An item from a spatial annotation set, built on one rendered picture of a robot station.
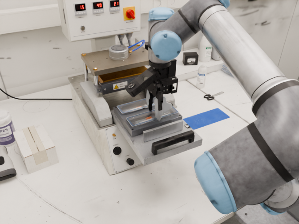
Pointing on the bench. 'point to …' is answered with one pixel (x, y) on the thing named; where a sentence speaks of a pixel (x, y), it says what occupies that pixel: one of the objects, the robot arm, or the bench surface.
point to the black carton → (190, 58)
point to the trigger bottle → (204, 50)
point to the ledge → (214, 66)
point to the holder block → (143, 125)
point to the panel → (113, 133)
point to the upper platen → (121, 74)
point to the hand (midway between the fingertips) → (152, 113)
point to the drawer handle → (190, 134)
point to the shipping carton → (35, 148)
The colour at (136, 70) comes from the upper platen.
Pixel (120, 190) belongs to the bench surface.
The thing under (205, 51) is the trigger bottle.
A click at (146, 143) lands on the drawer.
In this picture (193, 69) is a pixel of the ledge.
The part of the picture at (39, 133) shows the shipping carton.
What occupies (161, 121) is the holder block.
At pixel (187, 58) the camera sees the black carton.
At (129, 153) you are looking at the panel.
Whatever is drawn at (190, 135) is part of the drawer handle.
